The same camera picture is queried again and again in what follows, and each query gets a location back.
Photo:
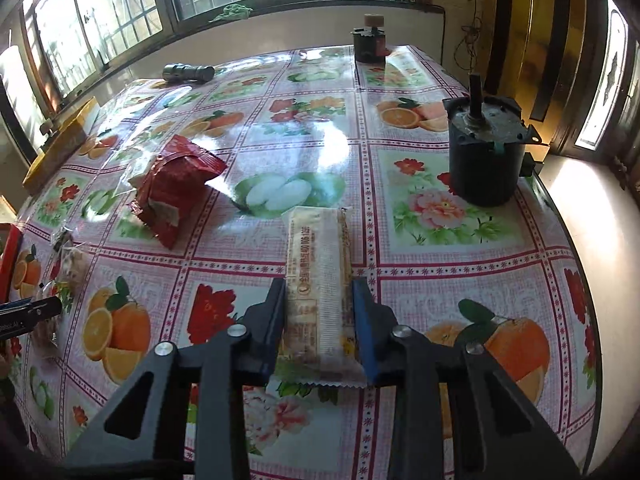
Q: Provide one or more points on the glazed wooden door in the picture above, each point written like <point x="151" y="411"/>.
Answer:
<point x="610" y="85"/>

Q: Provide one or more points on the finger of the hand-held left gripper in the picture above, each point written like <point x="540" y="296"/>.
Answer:
<point x="15" y="304"/>
<point x="47" y="307"/>

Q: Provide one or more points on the black motor with cork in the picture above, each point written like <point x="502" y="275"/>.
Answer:
<point x="370" y="45"/>

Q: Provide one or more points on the beige-white wafer packet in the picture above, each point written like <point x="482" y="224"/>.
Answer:
<point x="320" y="285"/>

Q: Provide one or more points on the yellow cardboard box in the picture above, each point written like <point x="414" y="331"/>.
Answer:
<point x="60" y="152"/>

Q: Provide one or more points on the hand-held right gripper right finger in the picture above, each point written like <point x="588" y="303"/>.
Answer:
<point x="362" y="330"/>

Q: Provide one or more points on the clear packet with nougat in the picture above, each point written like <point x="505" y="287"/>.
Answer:
<point x="77" y="267"/>

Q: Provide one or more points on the floral plastic tablecloth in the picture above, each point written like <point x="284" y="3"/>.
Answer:
<point x="350" y="160"/>

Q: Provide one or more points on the red tray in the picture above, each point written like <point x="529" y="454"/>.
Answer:
<point x="10" y="260"/>

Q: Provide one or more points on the black flashlight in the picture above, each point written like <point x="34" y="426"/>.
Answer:
<point x="189" y="72"/>

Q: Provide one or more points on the green cloth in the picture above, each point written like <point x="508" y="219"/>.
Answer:
<point x="232" y="12"/>

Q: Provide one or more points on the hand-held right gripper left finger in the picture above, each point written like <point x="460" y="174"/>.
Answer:
<point x="272" y="330"/>

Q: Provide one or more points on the clear packet with dark snack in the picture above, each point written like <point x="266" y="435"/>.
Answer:
<point x="64" y="237"/>

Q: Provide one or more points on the red snack packet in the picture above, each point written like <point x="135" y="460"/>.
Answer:
<point x="192" y="155"/>
<point x="162" y="205"/>

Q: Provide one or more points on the yellow wooden boards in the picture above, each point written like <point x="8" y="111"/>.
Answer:
<point x="545" y="35"/>

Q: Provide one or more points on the black motor with shaft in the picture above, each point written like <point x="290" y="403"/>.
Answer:
<point x="487" y="160"/>

